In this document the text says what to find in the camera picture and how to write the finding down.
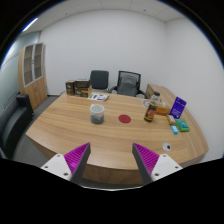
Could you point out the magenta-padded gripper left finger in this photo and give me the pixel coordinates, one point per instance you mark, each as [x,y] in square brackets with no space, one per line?
[76,159]

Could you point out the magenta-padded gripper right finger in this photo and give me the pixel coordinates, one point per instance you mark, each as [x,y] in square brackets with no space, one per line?
[148,159]

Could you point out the clear drink bottle black cap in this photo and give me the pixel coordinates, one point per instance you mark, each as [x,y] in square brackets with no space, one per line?
[151,111]

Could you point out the tan snack packet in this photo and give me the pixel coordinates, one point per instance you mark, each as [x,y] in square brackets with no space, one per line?
[171,119]

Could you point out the flat round red coaster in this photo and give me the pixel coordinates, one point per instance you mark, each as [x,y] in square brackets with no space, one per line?
[124,118]

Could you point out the green packet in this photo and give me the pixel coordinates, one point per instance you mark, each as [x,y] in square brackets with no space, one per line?
[182,125]

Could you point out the white mug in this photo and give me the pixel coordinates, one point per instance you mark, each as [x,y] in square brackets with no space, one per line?
[97,113]

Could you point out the orange-brown cardboard box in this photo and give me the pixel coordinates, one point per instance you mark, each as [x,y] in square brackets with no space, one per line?
[162,109]

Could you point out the purple hanging package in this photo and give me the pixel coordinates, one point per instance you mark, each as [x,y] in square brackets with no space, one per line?
[178,107]

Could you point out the white green purple leaflet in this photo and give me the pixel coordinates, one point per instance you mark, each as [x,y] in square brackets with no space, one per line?
[98,97]

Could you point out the tan cardboard box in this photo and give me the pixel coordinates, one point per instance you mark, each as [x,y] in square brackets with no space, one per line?
[83,92]

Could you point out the wooden side desk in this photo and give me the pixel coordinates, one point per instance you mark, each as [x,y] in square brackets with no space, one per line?
[165,93]

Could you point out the small dark brown box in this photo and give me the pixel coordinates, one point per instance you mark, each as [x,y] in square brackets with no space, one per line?
[70,88]

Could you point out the black leather sofa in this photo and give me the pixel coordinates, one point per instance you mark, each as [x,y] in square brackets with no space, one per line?
[13,123]

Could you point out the dark brown printed box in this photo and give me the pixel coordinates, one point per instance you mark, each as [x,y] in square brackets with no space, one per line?
[82,83]

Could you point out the mesh office chair grey jacket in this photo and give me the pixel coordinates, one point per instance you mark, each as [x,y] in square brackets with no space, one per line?
[128,85]

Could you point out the wooden glass-door cabinet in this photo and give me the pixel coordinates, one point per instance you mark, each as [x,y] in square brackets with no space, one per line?
[36,90]

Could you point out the black office chair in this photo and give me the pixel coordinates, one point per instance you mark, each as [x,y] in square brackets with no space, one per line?
[99,79]

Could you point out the rectangular ceiling light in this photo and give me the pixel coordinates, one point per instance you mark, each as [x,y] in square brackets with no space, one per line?
[30,24]

